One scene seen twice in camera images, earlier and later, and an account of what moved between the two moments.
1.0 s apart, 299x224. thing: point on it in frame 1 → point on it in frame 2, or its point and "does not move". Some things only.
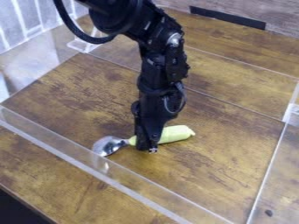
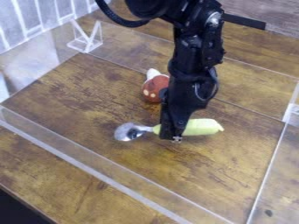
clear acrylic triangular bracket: x=84 y=45 does not move
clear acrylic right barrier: x=276 y=206 does not move
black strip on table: x=240 y=20 does not move
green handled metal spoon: x=107 y=144 → x=125 y=130
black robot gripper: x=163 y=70 → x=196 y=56
